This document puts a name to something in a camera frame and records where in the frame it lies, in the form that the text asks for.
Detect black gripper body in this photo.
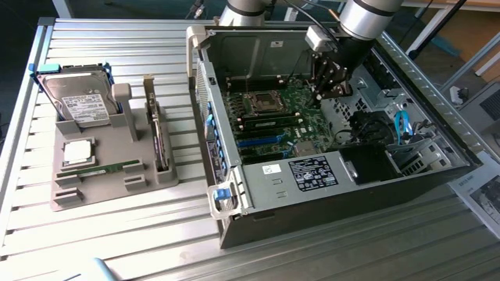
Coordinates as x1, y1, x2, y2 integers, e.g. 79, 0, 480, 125
324, 36, 377, 80

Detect empty black RAM slot bank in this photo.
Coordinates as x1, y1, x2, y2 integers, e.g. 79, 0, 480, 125
225, 74, 287, 92

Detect black installed RAM stick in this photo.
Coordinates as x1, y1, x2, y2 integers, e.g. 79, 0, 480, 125
243, 115, 299, 131

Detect green RAM stick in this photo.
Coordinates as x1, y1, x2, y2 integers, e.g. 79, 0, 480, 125
57, 159, 140, 179

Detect green motherboard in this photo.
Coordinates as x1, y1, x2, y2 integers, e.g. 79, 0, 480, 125
221, 76, 337, 165

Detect blue expansion slot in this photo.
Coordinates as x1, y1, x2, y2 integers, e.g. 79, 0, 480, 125
237, 133, 291, 148

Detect black fan shroud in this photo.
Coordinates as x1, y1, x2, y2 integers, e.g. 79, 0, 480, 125
337, 144, 404, 186

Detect white power strip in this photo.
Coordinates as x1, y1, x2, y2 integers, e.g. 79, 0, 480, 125
448, 84, 471, 104

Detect metal disk bay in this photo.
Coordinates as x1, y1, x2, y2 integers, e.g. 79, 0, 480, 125
385, 137, 461, 176

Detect black expansion slot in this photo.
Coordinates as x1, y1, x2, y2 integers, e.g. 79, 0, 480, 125
239, 146, 295, 165

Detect grey power supply unit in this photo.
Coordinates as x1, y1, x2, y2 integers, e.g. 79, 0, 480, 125
239, 151, 357, 208

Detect grey computer tower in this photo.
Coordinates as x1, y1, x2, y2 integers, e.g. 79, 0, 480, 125
457, 81, 500, 131

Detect black open PC case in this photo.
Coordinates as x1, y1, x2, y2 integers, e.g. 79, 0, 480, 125
185, 24, 483, 249

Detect printed paper sheet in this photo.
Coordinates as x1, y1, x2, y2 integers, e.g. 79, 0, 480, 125
447, 171, 500, 232

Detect silver hard disk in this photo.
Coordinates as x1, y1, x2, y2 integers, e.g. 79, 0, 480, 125
43, 71, 119, 128

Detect grey parts rack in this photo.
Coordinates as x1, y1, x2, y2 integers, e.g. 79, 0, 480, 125
49, 83, 180, 213

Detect silver CPU chip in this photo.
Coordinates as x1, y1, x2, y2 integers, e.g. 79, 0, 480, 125
63, 140, 95, 165

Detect blue disk caddy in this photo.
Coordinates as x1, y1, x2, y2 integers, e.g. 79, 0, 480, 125
28, 61, 115, 121

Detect light blue object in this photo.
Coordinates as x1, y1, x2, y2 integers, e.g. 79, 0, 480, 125
45, 257, 115, 281

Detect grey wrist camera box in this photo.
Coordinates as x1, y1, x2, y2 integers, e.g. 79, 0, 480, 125
305, 26, 340, 53

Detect CPU socket with metal frame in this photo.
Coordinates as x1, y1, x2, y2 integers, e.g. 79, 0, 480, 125
244, 90, 291, 114

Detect black camera cable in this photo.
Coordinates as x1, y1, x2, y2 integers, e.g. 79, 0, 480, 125
284, 0, 341, 30

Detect blue SATA wire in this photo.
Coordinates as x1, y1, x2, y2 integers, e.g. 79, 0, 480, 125
393, 110, 412, 145

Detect graphics card with metal bracket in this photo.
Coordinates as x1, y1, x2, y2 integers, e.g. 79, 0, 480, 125
141, 74, 172, 173

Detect beige case handle blue latch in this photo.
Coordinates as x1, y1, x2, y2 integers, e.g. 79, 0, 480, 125
207, 183, 240, 220

